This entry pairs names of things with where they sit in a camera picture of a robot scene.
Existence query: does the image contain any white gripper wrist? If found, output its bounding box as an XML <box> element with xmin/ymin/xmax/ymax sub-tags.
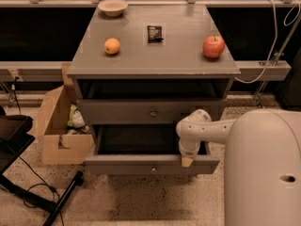
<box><xmin>179</xmin><ymin>138</ymin><xmax>200</xmax><ymax>168</ymax></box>

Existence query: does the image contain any grey drawer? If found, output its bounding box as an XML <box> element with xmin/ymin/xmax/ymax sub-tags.
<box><xmin>85</xmin><ymin>123</ymin><xmax>219</xmax><ymax>175</ymax></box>
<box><xmin>77</xmin><ymin>99</ymin><xmax>226</xmax><ymax>124</ymax></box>

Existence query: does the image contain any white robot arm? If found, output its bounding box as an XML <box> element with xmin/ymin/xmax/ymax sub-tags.
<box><xmin>176</xmin><ymin>109</ymin><xmax>301</xmax><ymax>226</ymax></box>

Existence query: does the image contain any grey top drawer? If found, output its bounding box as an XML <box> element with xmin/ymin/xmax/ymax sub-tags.
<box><xmin>77</xmin><ymin>99</ymin><xmax>226</xmax><ymax>124</ymax></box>

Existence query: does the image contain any grey drawer cabinet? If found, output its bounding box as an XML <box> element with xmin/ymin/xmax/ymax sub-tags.
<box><xmin>66</xmin><ymin>4</ymin><xmax>242</xmax><ymax>176</ymax></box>

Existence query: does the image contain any white green plush toy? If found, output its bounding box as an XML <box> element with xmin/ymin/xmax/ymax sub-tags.
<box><xmin>67</xmin><ymin>105</ymin><xmax>89</xmax><ymax>135</ymax></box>

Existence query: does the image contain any red apple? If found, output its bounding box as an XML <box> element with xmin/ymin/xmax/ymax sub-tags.
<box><xmin>202</xmin><ymin>35</ymin><xmax>225</xmax><ymax>58</ymax></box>

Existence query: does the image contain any cardboard box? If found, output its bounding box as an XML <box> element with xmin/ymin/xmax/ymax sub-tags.
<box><xmin>32</xmin><ymin>62</ymin><xmax>94</xmax><ymax>165</ymax></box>

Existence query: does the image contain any dark snack packet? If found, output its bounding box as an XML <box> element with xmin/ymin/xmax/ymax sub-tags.
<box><xmin>148</xmin><ymin>25</ymin><xmax>163</xmax><ymax>42</ymax></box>

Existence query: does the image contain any orange fruit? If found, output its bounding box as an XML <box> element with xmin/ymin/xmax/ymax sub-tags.
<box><xmin>103</xmin><ymin>38</ymin><xmax>120</xmax><ymax>55</ymax></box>

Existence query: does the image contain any beige bowl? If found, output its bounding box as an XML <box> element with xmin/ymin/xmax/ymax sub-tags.
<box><xmin>98</xmin><ymin>0</ymin><xmax>128</xmax><ymax>17</ymax></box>

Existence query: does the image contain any black stand with base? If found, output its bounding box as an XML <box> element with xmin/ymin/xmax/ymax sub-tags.
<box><xmin>0</xmin><ymin>105</ymin><xmax>85</xmax><ymax>226</ymax></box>

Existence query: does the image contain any black floor cable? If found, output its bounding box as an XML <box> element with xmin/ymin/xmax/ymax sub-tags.
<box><xmin>12</xmin><ymin>155</ymin><xmax>65</xmax><ymax>226</ymax></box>

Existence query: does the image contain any white cable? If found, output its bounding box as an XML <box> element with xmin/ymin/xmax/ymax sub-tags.
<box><xmin>234</xmin><ymin>0</ymin><xmax>301</xmax><ymax>85</ymax></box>

